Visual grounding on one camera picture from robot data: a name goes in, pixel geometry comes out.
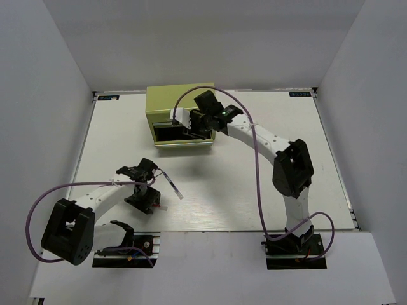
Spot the red gel pen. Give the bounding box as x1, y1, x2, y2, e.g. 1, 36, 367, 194
152, 205, 168, 211

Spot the purple gel pen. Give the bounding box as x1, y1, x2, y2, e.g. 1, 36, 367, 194
163, 172, 184, 200

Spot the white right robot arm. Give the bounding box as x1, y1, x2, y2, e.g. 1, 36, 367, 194
190, 90, 314, 254

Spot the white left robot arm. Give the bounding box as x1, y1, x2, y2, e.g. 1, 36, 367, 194
41, 158, 160, 266

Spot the green metal drawer cabinet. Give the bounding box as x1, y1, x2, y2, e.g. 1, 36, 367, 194
146, 83, 199, 141

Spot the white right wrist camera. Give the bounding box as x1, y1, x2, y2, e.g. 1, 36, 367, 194
170, 107, 191, 129

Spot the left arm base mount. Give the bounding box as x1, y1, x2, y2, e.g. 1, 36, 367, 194
92, 222, 161, 269

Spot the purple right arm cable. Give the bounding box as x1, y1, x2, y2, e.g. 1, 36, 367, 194
173, 85, 335, 262

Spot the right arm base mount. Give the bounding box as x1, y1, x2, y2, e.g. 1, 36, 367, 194
261, 234, 327, 270

